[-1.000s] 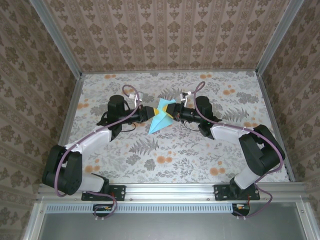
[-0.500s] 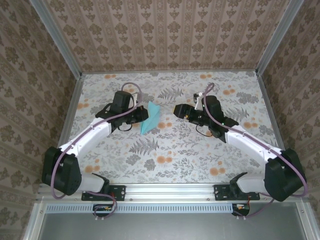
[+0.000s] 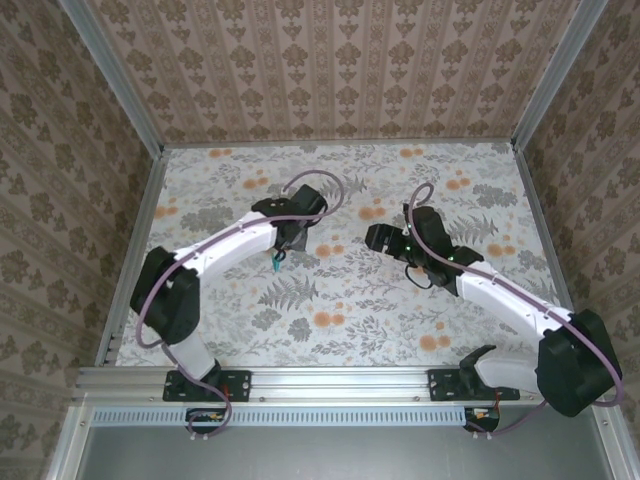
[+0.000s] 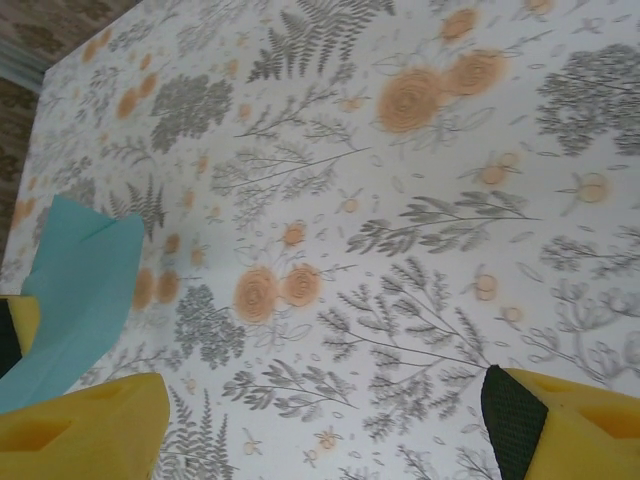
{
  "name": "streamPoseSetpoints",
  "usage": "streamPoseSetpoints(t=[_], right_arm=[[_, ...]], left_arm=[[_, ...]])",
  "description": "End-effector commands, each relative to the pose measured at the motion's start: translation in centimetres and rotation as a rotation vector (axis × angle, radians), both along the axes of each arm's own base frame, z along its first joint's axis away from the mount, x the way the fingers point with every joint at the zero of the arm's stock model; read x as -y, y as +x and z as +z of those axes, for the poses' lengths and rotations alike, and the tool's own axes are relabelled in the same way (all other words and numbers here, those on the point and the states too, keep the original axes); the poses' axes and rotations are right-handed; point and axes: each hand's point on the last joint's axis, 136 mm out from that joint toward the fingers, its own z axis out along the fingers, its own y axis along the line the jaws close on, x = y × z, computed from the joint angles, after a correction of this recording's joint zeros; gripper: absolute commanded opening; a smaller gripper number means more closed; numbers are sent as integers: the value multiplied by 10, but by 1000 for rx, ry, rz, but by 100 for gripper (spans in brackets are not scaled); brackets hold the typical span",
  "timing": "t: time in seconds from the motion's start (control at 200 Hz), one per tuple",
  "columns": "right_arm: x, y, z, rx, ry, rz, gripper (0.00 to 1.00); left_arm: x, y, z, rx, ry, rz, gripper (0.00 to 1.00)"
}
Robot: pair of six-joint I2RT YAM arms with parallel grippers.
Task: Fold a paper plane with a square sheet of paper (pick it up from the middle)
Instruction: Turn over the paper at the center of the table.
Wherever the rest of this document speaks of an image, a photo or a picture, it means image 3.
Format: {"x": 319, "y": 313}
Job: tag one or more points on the teal cloth piece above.
{"x": 275, "y": 267}

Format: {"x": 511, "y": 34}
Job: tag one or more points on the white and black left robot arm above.
{"x": 235, "y": 240}

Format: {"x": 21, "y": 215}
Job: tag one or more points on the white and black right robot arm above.
{"x": 505, "y": 300}

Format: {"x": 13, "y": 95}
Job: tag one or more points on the floral tablecloth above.
{"x": 300, "y": 165}

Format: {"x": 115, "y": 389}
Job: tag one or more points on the small black connector board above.
{"x": 207, "y": 417}
{"x": 482, "y": 417}

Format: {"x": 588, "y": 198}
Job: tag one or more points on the grey metal shelf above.
{"x": 325, "y": 455}

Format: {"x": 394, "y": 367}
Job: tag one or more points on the aluminium side rail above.
{"x": 150, "y": 190}
{"x": 544, "y": 225}

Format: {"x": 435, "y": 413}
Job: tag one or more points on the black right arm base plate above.
{"x": 442, "y": 385}

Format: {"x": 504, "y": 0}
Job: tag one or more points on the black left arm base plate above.
{"x": 240, "y": 385}

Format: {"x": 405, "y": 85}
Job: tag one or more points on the long aluminium mounting rail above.
{"x": 340, "y": 382}

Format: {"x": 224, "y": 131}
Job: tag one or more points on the aluminium frame post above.
{"x": 556, "y": 75}
{"x": 116, "y": 75}

